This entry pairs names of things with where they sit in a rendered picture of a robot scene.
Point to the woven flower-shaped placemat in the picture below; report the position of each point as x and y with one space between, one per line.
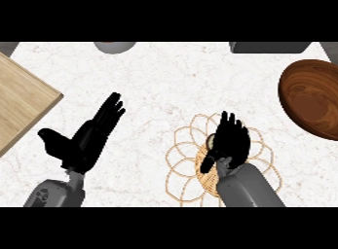
185 162

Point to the cupcake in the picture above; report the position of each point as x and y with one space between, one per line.
210 140

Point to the dark grey appliance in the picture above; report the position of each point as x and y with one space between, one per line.
268 47

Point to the pale wooden cutting board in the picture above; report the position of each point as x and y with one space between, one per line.
14 100

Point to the brown wooden bowl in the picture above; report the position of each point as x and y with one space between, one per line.
318 99

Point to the grey round pot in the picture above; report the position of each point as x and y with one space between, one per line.
114 47

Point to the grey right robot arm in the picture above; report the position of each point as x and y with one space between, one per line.
246 187

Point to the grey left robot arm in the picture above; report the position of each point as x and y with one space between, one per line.
57 193

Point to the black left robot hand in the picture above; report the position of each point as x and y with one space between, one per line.
88 142

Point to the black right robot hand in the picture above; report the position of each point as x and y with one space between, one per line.
232 142

